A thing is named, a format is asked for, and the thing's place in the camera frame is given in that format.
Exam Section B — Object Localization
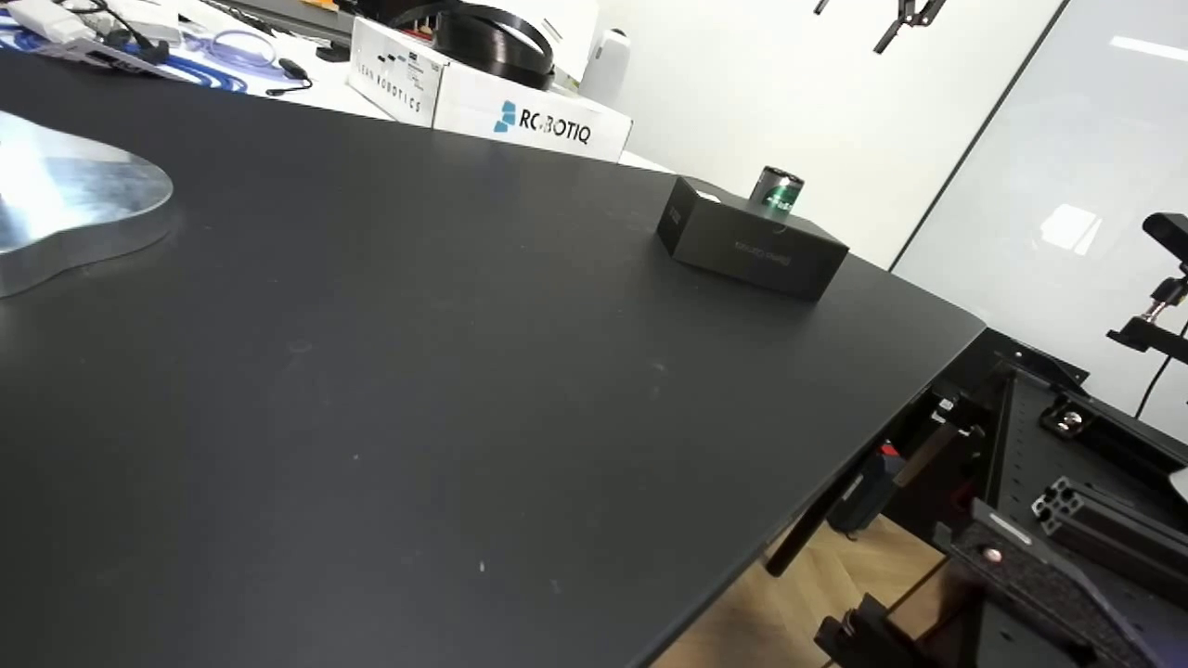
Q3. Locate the small green-topped black object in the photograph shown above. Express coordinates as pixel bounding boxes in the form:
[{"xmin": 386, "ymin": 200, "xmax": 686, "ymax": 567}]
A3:
[{"xmin": 745, "ymin": 162, "xmax": 808, "ymax": 221}]

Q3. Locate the white plastic bottle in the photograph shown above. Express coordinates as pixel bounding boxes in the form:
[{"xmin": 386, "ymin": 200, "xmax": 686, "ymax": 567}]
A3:
[{"xmin": 579, "ymin": 26, "xmax": 636, "ymax": 113}]

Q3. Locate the blue plastic bag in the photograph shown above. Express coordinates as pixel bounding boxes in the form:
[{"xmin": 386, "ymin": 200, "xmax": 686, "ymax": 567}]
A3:
[{"xmin": 98, "ymin": 26, "xmax": 317, "ymax": 100}]

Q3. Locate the black aluminium extrusion bar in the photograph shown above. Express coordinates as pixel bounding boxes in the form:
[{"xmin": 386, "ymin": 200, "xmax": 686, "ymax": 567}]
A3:
[{"xmin": 1027, "ymin": 471, "xmax": 1188, "ymax": 602}]

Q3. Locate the white Robotiq cardboard box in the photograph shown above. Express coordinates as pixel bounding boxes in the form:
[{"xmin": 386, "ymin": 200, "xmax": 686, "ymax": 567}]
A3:
[{"xmin": 429, "ymin": 61, "xmax": 636, "ymax": 162}]

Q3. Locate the black rectangular box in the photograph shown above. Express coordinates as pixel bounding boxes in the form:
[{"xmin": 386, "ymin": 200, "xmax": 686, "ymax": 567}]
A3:
[{"xmin": 653, "ymin": 173, "xmax": 854, "ymax": 303}]

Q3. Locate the white printed cardboard box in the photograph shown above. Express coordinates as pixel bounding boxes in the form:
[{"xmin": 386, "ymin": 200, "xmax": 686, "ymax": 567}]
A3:
[{"xmin": 343, "ymin": 10, "xmax": 454, "ymax": 129}]

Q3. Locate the black round case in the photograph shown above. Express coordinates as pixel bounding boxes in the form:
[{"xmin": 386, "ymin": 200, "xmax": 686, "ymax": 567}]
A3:
[{"xmin": 434, "ymin": 0, "xmax": 558, "ymax": 94}]

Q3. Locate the black camera on stand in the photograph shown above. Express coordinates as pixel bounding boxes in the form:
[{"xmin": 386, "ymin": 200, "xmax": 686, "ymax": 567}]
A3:
[{"xmin": 1104, "ymin": 209, "xmax": 1188, "ymax": 364}]

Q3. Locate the black perforated breadboard table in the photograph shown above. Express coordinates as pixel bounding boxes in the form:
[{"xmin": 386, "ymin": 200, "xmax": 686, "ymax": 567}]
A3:
[{"xmin": 952, "ymin": 364, "xmax": 1188, "ymax": 668}]

